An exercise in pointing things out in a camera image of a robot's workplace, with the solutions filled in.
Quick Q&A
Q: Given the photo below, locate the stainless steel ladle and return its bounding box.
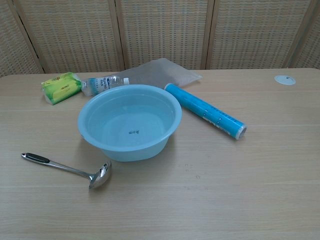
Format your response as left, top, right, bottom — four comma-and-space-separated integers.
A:
20, 152, 113, 190

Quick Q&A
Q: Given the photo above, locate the light blue plastic basin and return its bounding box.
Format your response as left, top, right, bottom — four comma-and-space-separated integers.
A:
77, 84, 183, 163

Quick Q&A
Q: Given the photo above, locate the clear plastic water bottle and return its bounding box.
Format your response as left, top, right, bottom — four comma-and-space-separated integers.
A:
80, 75, 130, 97

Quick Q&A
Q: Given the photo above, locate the translucent grey plastic bag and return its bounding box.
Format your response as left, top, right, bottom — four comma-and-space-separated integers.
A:
116, 57, 203, 89

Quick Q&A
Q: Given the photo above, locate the blue cling film roll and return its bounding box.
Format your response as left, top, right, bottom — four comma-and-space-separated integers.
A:
163, 83, 249, 141

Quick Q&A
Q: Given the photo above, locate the woven rattan folding screen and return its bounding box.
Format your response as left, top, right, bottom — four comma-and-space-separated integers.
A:
0, 0, 320, 78

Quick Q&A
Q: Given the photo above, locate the green yellow tissue pack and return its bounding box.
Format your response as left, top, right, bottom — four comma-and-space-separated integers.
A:
40, 71, 83, 106

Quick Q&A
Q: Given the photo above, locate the white round cable grommet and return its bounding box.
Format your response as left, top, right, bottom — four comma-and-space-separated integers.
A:
274, 75, 296, 86

